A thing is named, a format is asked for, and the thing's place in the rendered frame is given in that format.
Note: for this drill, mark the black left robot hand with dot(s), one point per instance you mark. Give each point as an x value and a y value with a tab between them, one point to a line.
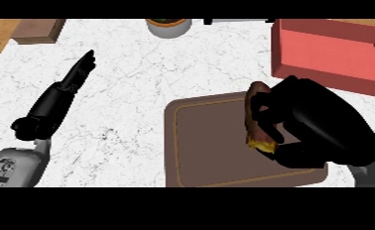
51	105

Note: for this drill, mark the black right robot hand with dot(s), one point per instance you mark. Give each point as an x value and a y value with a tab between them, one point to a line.
318	118

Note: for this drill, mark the brown sweet potato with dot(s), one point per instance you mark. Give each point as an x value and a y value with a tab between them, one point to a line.
256	121

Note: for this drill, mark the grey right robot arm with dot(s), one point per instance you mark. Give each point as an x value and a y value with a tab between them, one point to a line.
364	175

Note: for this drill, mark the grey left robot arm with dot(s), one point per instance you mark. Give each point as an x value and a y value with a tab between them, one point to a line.
20	168

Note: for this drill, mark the red cardboard box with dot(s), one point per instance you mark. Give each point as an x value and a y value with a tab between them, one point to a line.
327	52

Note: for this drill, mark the brown tray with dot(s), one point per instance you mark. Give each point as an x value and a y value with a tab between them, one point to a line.
215	141

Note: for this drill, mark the brown wooden block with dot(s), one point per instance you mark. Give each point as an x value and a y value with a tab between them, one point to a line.
38	30

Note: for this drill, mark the pale appliance with dark feet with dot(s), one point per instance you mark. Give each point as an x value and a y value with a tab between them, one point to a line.
240	20

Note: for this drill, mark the grey plant pot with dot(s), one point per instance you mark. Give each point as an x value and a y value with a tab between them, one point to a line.
169	27

